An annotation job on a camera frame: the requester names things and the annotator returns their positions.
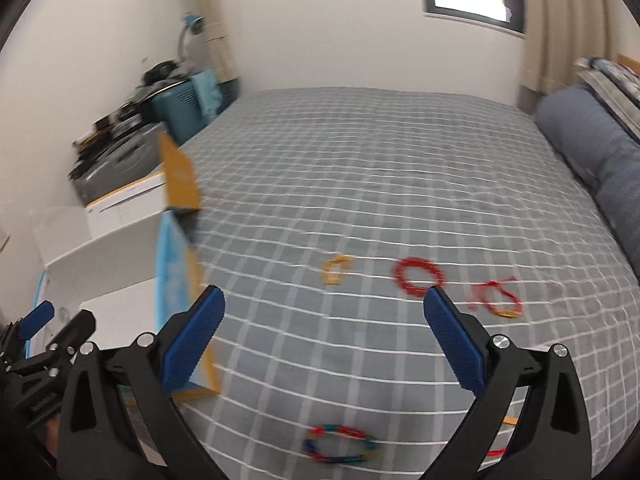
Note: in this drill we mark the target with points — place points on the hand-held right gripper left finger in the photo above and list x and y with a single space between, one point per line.
192 340

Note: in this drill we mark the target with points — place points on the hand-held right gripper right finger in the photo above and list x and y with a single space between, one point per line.
457 345

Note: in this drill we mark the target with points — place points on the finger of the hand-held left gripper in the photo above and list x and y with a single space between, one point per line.
75 329
37 317

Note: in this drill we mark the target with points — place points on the blue yellow cardboard box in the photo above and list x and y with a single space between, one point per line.
120 255

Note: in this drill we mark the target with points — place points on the grey hard suitcase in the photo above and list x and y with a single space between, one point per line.
120 160

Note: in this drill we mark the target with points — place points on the grey checked bedsheet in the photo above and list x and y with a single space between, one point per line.
375 185

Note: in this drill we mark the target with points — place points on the stack of flat dark boxes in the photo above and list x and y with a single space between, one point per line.
112 122

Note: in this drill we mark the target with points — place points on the teal hard suitcase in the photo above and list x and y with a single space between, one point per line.
180 110

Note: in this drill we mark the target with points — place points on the grey blue pillow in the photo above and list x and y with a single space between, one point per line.
585 135

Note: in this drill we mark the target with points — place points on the teal cloth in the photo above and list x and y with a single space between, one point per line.
207 92

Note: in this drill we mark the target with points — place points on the black gadget pile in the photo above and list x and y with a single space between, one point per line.
162 72

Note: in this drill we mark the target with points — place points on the striped folded blanket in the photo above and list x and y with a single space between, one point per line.
610 80

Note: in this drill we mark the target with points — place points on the blue desk lamp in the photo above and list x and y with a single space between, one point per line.
192 22

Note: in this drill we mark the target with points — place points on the beige curtain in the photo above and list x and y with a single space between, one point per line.
222 20
570 25

